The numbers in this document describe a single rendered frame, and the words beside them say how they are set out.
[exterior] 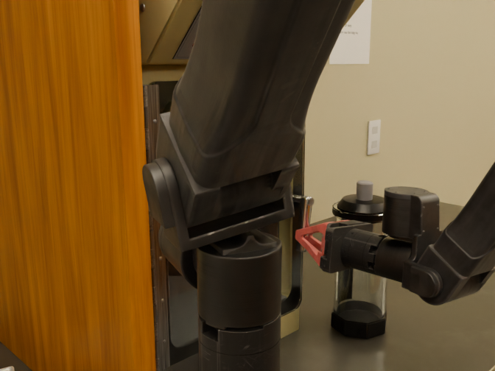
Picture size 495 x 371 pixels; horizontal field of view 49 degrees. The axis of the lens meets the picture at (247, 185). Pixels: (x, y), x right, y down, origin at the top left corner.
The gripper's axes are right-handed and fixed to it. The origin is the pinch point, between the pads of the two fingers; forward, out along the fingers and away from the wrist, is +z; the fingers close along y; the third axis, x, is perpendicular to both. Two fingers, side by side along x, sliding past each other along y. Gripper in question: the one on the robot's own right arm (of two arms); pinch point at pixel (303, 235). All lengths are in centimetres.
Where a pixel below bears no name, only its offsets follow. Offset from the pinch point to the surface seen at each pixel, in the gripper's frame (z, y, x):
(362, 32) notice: 48, -80, -48
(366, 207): -3.8, -11.2, -4.5
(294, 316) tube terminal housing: 5.8, -6.9, 16.6
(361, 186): -1.5, -12.5, -7.6
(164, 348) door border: 4.6, 22.4, 14.9
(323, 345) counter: -0.7, -7.4, 19.8
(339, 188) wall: 49, -78, 2
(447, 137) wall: 49, -150, -17
